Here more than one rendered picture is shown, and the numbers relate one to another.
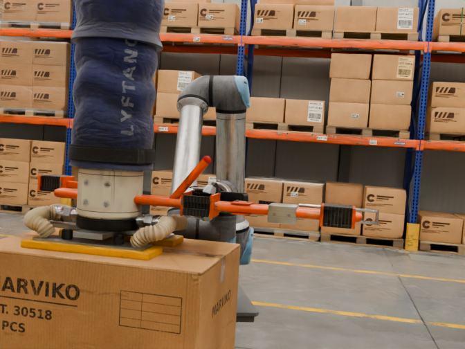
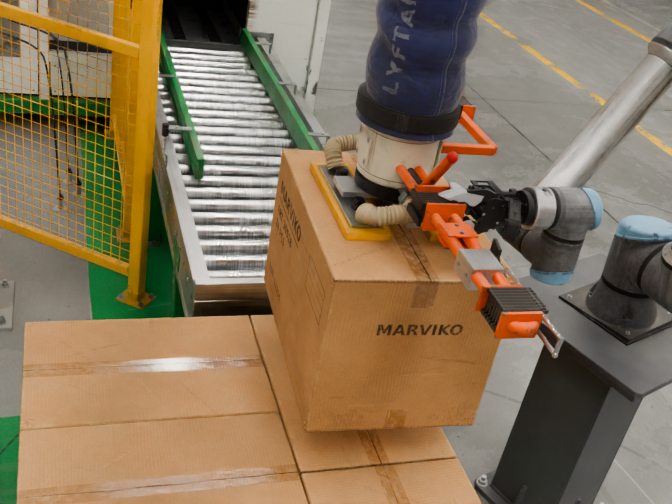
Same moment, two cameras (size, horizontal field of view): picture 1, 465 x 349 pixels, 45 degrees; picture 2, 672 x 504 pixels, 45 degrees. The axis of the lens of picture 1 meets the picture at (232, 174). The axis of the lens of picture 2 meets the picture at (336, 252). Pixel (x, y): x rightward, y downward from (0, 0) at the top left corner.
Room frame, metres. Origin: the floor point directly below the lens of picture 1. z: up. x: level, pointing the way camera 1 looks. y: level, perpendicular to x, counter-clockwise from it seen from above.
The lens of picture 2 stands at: (0.51, -1.08, 1.92)
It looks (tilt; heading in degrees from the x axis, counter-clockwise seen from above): 30 degrees down; 58
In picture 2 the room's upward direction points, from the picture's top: 11 degrees clockwise
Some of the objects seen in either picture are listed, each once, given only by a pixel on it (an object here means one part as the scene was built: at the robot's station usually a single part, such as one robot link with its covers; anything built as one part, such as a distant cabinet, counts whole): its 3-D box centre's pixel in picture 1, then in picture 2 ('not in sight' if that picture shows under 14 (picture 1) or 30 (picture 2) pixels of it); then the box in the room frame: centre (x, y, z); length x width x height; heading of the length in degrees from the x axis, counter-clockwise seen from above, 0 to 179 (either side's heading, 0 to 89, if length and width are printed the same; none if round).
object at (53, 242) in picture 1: (92, 241); (348, 193); (1.39, 0.34, 1.09); 0.34 x 0.10 x 0.05; 79
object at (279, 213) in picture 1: (283, 213); (478, 269); (1.40, -0.13, 1.19); 0.07 x 0.07 x 0.04; 79
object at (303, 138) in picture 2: not in sight; (284, 92); (2.07, 2.14, 0.60); 1.60 x 0.10 x 0.09; 80
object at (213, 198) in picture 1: (200, 204); (436, 207); (1.44, 0.08, 1.20); 0.10 x 0.08 x 0.06; 169
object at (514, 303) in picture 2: (338, 215); (508, 311); (1.36, -0.26, 1.20); 0.08 x 0.07 x 0.05; 79
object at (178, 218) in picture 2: not in sight; (158, 140); (1.42, 1.89, 0.50); 2.31 x 0.05 x 0.19; 80
